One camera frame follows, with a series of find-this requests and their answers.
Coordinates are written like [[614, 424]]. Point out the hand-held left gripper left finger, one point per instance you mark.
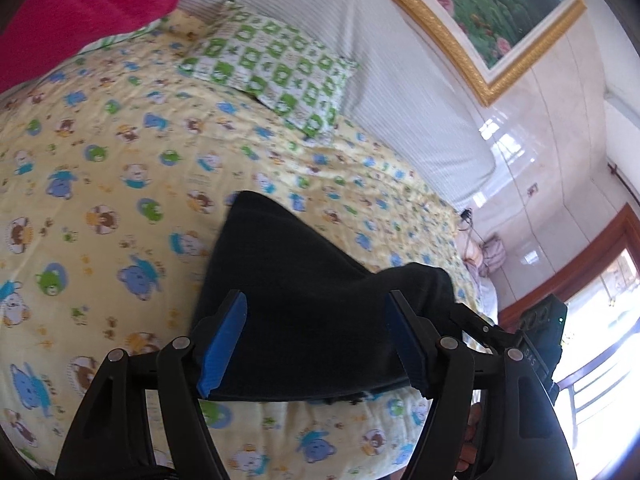
[[222, 345]]

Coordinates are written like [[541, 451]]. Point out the green checked pillow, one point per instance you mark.
[[280, 67]]

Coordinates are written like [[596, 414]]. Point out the white striped bedding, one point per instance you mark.
[[390, 85]]

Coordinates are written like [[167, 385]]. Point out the pink fleece blanket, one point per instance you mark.
[[85, 5]]

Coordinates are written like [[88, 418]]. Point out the yellow bear print blanket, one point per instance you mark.
[[125, 185]]

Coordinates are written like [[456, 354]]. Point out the pink striped cloth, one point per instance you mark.
[[487, 255]]

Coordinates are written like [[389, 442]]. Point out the wall socket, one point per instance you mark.
[[533, 189]]

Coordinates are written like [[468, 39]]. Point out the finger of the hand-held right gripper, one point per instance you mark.
[[487, 337]]

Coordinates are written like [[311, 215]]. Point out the black charger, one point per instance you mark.
[[467, 215]]

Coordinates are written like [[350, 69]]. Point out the gold framed picture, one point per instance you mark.
[[480, 5]]

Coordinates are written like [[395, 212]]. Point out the wooden door frame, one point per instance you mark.
[[590, 260]]

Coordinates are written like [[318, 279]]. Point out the black pants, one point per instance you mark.
[[310, 305]]

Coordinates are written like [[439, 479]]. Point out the green striped cloth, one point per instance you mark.
[[130, 34]]

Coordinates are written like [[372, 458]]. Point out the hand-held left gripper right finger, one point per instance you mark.
[[402, 340]]

